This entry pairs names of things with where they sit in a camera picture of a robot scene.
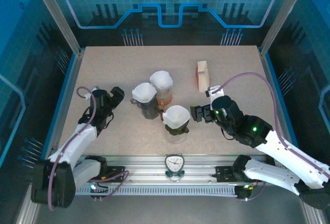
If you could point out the white paper coffee filter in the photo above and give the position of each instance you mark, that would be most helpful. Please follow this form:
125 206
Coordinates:
161 79
176 115
143 92

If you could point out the clear glass coffee server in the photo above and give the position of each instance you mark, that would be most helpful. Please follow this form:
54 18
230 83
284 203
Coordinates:
176 138

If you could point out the pink glass coffee server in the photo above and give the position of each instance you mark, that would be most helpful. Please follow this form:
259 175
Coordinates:
165 101

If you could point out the grey glass coffee server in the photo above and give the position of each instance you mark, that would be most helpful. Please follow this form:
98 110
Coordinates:
150 113

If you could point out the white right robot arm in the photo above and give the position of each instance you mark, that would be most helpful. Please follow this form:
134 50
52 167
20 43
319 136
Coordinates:
288 151

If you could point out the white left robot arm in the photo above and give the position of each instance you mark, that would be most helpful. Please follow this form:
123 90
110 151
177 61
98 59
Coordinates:
74 141

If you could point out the orange coffee filter package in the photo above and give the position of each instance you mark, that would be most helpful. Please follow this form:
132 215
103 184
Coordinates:
203 77

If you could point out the blue table edge strip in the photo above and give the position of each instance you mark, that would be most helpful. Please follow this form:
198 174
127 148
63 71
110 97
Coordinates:
67 95
276 92

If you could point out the small white green alarm clock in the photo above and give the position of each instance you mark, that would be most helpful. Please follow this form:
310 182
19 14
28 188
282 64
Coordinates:
174 163

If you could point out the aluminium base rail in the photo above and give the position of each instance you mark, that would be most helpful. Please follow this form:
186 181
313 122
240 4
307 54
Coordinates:
144 167

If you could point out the aluminium frame post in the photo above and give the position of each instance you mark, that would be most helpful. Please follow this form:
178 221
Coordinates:
55 15
283 9

